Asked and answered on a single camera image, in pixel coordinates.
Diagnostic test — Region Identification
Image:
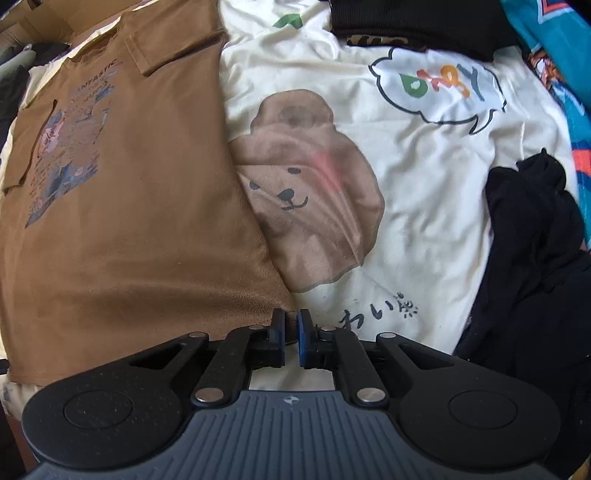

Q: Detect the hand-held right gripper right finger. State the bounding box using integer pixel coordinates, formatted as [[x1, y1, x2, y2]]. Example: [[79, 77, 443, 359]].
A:
[[298, 308, 455, 407]]

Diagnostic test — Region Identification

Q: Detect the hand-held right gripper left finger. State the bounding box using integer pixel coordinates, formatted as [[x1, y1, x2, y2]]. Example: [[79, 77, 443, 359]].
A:
[[129, 308, 287, 407]]

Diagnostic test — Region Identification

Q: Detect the brown printed t-shirt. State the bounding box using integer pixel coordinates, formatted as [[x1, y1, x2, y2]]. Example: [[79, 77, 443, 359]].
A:
[[0, 0, 296, 386]]

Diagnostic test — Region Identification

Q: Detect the cream cartoon printed bedsheet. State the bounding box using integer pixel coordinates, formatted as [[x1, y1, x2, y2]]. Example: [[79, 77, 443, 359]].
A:
[[0, 0, 583, 402]]

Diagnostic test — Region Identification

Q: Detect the black crumpled garment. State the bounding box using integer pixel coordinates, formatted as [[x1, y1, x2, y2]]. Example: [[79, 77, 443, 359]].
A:
[[455, 148, 591, 480]]

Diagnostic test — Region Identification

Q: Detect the leopard print cloth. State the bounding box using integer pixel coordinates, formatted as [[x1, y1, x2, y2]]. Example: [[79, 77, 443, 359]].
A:
[[346, 33, 409, 48]]

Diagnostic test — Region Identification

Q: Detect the black folded sweater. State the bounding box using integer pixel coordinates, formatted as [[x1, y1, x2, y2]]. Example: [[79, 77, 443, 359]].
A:
[[330, 0, 522, 63]]

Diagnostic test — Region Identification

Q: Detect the black garment pile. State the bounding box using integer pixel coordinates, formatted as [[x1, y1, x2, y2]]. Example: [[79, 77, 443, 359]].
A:
[[0, 41, 70, 139]]

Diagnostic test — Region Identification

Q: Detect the blue cartoon printed blanket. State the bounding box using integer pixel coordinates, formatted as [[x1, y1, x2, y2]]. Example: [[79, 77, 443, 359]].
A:
[[501, 0, 591, 204]]

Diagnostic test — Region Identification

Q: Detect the brown cardboard sheet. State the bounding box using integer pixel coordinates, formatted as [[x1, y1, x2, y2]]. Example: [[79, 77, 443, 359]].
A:
[[0, 0, 125, 44]]

